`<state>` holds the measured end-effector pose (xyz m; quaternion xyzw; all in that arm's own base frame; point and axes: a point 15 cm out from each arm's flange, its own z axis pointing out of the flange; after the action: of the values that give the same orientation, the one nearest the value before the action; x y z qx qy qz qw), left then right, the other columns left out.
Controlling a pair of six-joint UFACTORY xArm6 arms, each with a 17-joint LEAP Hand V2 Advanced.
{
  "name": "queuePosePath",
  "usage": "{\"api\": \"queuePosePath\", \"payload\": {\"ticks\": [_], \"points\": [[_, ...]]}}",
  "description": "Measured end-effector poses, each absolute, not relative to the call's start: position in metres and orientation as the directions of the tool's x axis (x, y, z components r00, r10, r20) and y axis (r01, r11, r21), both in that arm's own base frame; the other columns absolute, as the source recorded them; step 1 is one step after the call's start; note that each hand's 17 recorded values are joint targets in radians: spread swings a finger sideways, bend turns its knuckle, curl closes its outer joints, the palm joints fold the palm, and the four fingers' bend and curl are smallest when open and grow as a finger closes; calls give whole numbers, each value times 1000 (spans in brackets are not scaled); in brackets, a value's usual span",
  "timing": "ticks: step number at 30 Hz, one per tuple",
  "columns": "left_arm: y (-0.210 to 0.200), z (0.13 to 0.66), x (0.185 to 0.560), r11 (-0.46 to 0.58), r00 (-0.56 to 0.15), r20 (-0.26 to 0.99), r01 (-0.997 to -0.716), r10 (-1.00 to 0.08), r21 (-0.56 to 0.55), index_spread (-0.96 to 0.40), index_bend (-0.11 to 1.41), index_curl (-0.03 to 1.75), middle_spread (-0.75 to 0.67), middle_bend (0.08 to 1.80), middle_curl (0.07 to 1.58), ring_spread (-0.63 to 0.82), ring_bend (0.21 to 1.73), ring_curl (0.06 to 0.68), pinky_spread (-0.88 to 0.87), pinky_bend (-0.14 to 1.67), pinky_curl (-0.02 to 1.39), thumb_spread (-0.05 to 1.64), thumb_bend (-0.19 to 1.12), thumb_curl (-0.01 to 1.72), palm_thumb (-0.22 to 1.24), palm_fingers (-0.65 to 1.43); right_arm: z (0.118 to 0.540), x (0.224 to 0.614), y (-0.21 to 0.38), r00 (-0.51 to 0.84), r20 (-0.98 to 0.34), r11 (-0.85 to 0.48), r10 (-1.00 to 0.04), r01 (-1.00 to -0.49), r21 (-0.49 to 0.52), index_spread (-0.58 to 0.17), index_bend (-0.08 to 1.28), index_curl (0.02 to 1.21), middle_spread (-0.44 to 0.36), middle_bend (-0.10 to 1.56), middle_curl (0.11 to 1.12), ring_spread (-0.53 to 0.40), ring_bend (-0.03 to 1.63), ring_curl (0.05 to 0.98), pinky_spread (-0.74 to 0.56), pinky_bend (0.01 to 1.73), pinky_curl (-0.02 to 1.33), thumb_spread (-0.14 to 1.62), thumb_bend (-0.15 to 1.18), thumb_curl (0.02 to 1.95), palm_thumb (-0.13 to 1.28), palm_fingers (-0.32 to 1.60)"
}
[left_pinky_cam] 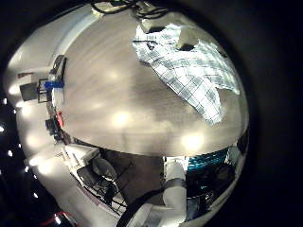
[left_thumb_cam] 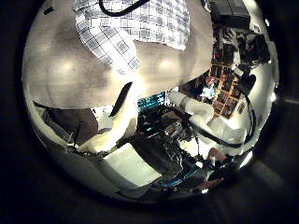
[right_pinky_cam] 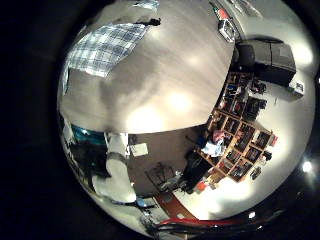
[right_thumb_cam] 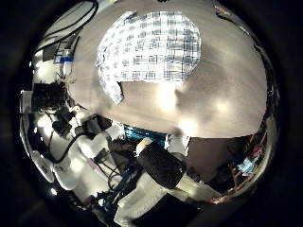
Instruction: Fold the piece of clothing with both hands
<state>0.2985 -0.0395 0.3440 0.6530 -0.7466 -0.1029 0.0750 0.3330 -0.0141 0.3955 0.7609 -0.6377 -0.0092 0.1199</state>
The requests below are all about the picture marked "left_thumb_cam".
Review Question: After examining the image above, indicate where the blue white checkered shirt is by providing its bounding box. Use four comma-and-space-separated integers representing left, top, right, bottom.
73, 0, 191, 76

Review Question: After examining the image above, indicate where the teal rack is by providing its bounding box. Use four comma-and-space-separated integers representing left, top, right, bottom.
136, 91, 166, 111

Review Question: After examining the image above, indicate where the black box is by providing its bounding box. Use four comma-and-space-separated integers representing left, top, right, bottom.
208, 0, 251, 30

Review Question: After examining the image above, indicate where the shelf with colourful boxes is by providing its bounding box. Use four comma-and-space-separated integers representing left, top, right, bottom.
192, 59, 247, 119

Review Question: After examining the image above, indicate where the person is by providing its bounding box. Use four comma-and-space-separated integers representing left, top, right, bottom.
206, 147, 228, 164

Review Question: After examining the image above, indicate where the thick black cable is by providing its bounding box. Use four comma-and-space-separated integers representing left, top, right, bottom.
98, 0, 151, 18

